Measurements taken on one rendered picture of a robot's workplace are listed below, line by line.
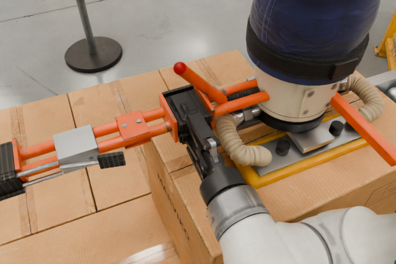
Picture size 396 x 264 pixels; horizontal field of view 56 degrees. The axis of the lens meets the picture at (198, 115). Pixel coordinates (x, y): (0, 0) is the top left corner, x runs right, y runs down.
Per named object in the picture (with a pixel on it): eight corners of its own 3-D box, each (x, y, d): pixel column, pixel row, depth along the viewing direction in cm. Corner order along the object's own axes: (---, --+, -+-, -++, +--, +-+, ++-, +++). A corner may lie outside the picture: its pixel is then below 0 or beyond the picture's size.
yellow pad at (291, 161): (352, 112, 91) (358, 97, 87) (380, 141, 85) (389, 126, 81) (228, 156, 82) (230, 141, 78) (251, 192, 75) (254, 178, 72)
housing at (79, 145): (95, 137, 72) (90, 122, 69) (103, 163, 68) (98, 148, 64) (58, 148, 70) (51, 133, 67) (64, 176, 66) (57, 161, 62)
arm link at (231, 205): (216, 253, 58) (201, 221, 62) (267, 232, 61) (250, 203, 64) (219, 226, 51) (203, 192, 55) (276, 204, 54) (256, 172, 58)
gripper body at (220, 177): (208, 192, 55) (185, 148, 61) (207, 220, 62) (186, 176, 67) (252, 177, 57) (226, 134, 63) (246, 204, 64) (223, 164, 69)
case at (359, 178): (303, 137, 137) (331, 49, 108) (382, 227, 113) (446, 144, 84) (151, 198, 119) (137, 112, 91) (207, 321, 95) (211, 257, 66)
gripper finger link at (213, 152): (211, 178, 61) (215, 165, 57) (199, 152, 64) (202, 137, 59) (224, 174, 62) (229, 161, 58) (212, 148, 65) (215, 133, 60)
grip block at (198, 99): (196, 101, 79) (196, 80, 75) (215, 132, 73) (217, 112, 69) (159, 112, 77) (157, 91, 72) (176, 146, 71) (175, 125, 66)
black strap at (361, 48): (316, 3, 83) (320, -14, 80) (390, 63, 68) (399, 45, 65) (225, 26, 77) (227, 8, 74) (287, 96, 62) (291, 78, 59)
